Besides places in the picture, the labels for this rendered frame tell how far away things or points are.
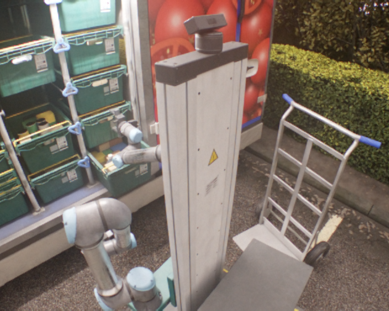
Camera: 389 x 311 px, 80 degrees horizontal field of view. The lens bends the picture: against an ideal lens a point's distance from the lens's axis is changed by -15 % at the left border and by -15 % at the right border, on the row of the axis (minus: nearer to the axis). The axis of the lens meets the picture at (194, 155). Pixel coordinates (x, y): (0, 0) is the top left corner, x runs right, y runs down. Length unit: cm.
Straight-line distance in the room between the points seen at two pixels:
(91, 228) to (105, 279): 28
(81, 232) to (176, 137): 48
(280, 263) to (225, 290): 30
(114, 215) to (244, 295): 66
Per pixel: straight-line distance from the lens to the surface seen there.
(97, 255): 103
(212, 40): 68
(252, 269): 130
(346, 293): 244
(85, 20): 177
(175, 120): 62
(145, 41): 177
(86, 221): 92
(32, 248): 207
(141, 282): 120
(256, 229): 256
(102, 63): 184
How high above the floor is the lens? 193
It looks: 35 degrees down
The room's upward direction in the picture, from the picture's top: straight up
